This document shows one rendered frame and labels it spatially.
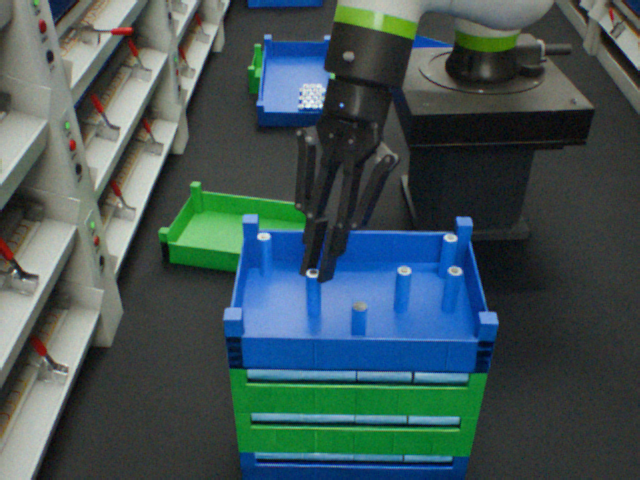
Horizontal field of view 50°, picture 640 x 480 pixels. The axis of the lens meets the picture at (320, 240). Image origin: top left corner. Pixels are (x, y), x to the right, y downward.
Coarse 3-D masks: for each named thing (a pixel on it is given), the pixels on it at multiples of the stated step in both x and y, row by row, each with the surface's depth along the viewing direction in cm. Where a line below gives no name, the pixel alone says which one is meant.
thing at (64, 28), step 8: (80, 0) 124; (88, 0) 125; (96, 0) 129; (80, 8) 122; (88, 8) 124; (72, 16) 118; (80, 16) 121; (96, 16) 125; (64, 24) 115; (56, 32) 112; (64, 32) 113; (64, 48) 112
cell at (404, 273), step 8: (400, 272) 82; (408, 272) 82; (400, 280) 83; (408, 280) 83; (400, 288) 83; (408, 288) 84; (400, 296) 84; (408, 296) 84; (400, 304) 85; (408, 304) 86; (400, 312) 86
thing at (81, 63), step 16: (112, 0) 134; (128, 0) 137; (144, 0) 146; (112, 16) 129; (128, 16) 134; (80, 48) 116; (96, 48) 117; (112, 48) 127; (64, 64) 102; (80, 64) 112; (96, 64) 117; (80, 80) 109; (80, 96) 112
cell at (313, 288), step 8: (312, 272) 82; (312, 280) 82; (312, 288) 83; (320, 288) 83; (312, 296) 83; (320, 296) 84; (312, 304) 84; (320, 304) 85; (312, 312) 85; (320, 312) 86
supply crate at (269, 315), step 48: (288, 240) 92; (384, 240) 92; (432, 240) 91; (240, 288) 85; (288, 288) 90; (336, 288) 90; (384, 288) 90; (432, 288) 90; (480, 288) 82; (240, 336) 76; (288, 336) 76; (336, 336) 76; (384, 336) 76; (432, 336) 83; (480, 336) 75
